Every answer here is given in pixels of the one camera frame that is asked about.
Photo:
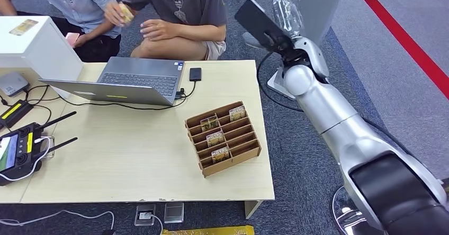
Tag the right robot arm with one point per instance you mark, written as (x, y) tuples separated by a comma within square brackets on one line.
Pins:
[(336, 121)]

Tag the pink phone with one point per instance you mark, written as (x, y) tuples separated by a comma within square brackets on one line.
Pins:
[(71, 38)]

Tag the black remote controller with antennas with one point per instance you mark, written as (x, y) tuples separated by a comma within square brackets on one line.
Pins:
[(21, 152)]

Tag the wooden card holder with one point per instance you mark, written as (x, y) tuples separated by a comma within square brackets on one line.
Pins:
[(245, 145)]

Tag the gold card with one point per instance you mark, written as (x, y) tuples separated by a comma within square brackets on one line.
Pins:
[(209, 123), (215, 139), (23, 27), (220, 155), (237, 114)]

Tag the closed floor socket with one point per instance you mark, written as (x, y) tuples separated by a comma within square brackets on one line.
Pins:
[(174, 213)]

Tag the white table leg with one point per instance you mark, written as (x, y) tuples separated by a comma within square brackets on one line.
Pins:
[(253, 208)]

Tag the black external drive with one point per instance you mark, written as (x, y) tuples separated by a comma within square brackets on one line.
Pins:
[(195, 74)]

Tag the grey mini computer box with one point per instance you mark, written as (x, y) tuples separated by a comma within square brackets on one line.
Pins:
[(12, 83)]

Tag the yellow floor tape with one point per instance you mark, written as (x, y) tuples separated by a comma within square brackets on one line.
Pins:
[(210, 231)]

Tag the white box cabinet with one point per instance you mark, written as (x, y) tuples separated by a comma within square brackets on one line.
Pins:
[(38, 51)]

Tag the small clear adapter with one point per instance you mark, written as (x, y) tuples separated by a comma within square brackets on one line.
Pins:
[(52, 145)]

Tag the stack of gold cards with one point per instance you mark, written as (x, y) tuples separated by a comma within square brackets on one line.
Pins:
[(127, 13)]

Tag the clear plastic wrapped pole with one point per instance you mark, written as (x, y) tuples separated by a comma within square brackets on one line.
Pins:
[(286, 12)]

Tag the black box yellow label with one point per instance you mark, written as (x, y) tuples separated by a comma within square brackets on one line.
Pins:
[(15, 112)]

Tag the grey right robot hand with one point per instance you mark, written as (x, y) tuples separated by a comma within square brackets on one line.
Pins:
[(263, 24)]

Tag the floor socket with plug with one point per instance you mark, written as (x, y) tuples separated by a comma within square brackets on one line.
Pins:
[(140, 221)]

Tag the person's left hand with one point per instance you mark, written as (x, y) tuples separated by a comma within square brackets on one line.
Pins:
[(82, 40), (159, 30)]

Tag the grey laptop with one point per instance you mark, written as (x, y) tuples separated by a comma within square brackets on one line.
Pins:
[(140, 79)]

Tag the person's right hand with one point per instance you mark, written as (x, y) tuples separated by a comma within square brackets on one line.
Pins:
[(113, 14)]

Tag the white stand base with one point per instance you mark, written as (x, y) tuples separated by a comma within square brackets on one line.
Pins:
[(277, 84)]

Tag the grey stand column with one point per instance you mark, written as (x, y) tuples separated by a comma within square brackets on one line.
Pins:
[(322, 9)]

